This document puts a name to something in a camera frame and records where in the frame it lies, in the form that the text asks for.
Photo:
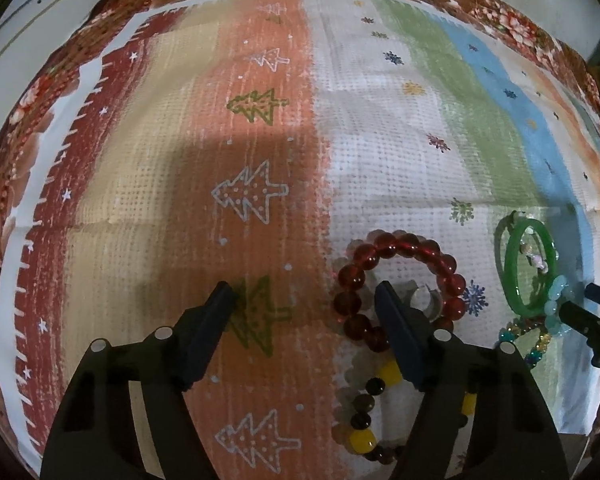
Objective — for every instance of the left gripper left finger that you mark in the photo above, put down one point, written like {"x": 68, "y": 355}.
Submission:
{"x": 93, "y": 434}

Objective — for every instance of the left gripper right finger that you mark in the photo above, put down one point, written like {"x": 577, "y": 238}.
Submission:
{"x": 488, "y": 391}

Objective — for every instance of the green jade bangle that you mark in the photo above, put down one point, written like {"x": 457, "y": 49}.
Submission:
{"x": 518, "y": 225}

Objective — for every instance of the white headboard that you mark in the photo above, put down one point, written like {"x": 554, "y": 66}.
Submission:
{"x": 25, "y": 15}

